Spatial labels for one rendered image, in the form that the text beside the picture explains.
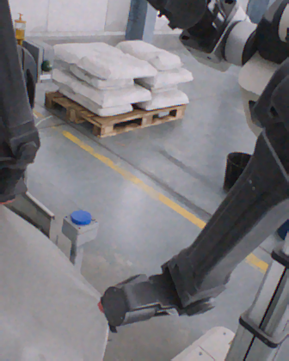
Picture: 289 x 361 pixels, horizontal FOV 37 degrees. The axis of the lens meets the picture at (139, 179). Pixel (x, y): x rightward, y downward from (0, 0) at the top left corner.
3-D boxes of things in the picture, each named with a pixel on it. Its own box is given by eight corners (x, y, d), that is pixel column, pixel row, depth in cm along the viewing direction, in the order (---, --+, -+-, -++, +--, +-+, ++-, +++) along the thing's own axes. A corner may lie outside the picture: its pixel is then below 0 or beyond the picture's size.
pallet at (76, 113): (183, 117, 465) (186, 105, 458) (99, 139, 382) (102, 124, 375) (129, 91, 509) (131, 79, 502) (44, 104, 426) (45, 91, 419)
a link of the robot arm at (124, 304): (221, 303, 62) (199, 248, 66) (162, 317, 55) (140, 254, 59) (170, 330, 70) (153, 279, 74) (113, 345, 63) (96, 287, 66)
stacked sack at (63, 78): (124, 88, 436) (127, 74, 429) (74, 97, 389) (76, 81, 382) (95, 75, 457) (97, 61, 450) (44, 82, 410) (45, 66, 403)
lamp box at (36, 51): (52, 82, 112) (55, 47, 108) (37, 84, 109) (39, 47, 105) (35, 73, 116) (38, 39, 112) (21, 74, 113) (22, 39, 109)
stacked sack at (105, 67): (159, 79, 400) (162, 63, 393) (105, 86, 356) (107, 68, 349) (128, 64, 424) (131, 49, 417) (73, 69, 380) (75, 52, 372)
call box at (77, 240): (96, 237, 135) (99, 222, 132) (76, 247, 129) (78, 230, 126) (81, 224, 139) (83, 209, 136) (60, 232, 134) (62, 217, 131)
